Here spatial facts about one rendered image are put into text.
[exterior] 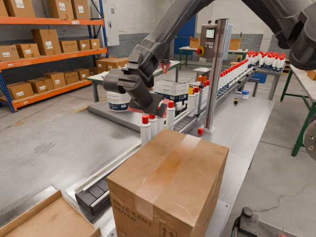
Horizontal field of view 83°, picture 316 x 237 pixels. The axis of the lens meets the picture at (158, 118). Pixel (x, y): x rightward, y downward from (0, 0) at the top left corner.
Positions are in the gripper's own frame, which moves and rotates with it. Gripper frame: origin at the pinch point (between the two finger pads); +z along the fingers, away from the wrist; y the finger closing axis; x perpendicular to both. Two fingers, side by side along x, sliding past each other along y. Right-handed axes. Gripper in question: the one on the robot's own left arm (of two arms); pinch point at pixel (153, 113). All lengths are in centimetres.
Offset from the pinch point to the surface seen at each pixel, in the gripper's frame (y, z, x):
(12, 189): 53, 5, 47
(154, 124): 8.6, 22.0, -2.9
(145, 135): 10.4, 19.9, 4.0
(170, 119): 6.4, 35.2, -13.1
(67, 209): 24, 8, 44
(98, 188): 16.2, 10.9, 32.6
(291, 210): -87, 151, 3
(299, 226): -90, 142, 14
